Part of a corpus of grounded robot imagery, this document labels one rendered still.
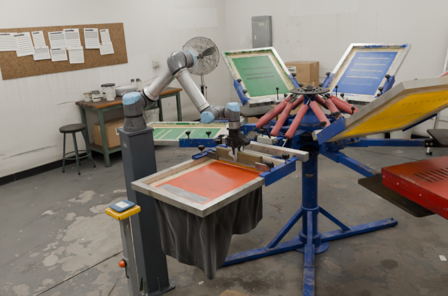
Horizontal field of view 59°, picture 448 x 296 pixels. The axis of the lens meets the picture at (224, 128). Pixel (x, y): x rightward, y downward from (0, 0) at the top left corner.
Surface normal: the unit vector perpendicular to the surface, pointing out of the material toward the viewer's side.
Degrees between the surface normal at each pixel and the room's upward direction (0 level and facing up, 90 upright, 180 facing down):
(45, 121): 90
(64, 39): 87
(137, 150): 90
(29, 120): 90
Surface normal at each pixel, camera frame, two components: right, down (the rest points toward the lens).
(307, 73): -0.57, 0.25
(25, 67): 0.74, 0.13
